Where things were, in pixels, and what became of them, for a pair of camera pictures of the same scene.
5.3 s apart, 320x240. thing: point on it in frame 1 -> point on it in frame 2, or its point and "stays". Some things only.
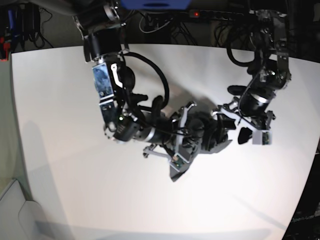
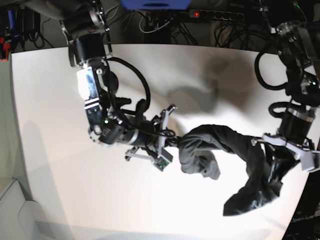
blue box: [156, 4] stays
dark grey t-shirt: [204, 132] -> [197, 156]
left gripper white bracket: [179, 152] -> [158, 157]
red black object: [4, 48] stays
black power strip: [214, 15] stays
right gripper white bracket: [246, 133] -> [282, 160]
